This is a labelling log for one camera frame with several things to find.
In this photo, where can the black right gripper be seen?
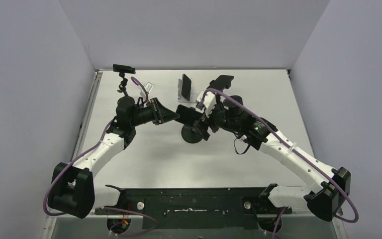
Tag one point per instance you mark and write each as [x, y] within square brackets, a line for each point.
[202, 123]

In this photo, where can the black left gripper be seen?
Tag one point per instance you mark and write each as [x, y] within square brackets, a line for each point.
[160, 114]

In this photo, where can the black phone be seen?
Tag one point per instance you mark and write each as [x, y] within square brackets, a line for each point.
[123, 69]
[187, 116]

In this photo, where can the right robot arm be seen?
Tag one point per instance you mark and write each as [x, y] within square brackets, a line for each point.
[326, 188]

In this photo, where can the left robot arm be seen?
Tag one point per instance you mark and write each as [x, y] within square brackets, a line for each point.
[72, 190]

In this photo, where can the white folding phone stand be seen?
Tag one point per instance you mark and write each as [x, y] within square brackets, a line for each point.
[194, 94]

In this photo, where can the silver phone on white stand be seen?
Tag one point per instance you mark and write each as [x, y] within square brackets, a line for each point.
[186, 87]

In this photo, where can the purple phone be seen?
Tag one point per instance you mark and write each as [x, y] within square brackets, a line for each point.
[221, 83]

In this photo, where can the black tall phone stand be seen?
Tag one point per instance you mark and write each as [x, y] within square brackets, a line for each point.
[123, 87]

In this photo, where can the black phone on tall stand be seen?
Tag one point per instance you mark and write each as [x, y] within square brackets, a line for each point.
[123, 69]

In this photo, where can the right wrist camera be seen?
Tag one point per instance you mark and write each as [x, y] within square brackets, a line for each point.
[206, 102]

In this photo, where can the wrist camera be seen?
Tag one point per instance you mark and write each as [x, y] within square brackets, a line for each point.
[146, 89]
[206, 102]

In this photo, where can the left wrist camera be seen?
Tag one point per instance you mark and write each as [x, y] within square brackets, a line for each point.
[146, 89]

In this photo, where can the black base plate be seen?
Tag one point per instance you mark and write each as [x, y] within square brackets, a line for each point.
[202, 208]

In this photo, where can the aluminium side rail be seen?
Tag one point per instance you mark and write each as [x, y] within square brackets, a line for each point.
[51, 220]

